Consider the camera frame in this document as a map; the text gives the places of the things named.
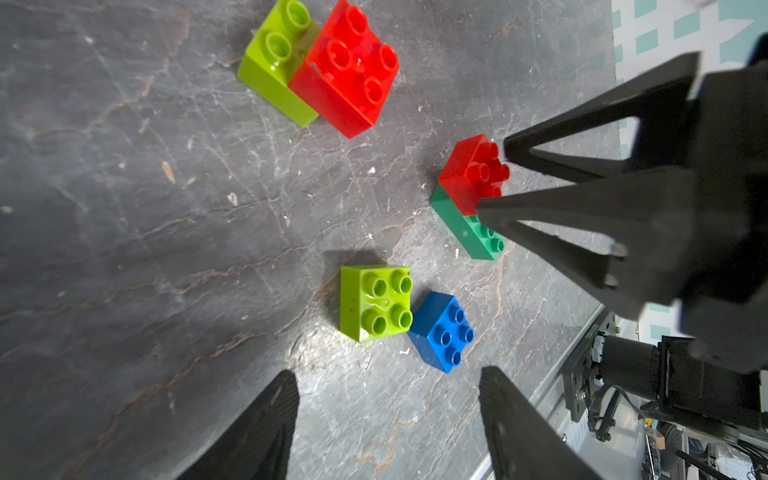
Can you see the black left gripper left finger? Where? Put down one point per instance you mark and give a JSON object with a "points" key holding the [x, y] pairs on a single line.
{"points": [[257, 444]]}

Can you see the red lego brick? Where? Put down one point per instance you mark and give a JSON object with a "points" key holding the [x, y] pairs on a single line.
{"points": [[473, 172], [348, 73]]}

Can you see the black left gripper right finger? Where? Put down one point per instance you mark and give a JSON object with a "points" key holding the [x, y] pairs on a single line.
{"points": [[521, 444]]}

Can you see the lime lego brick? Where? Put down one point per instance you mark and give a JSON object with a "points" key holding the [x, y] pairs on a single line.
{"points": [[375, 301], [273, 56]]}

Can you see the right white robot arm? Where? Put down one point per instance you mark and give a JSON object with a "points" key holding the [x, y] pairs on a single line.
{"points": [[664, 200]]}

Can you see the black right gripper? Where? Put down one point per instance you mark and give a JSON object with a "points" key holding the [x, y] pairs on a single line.
{"points": [[726, 198]]}

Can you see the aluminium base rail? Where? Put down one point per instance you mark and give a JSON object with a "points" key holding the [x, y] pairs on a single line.
{"points": [[564, 399]]}

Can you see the blue lego brick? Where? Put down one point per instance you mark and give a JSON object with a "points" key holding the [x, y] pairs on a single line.
{"points": [[441, 331]]}

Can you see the green long lego brick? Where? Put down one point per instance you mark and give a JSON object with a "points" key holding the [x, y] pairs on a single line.
{"points": [[480, 242]]}

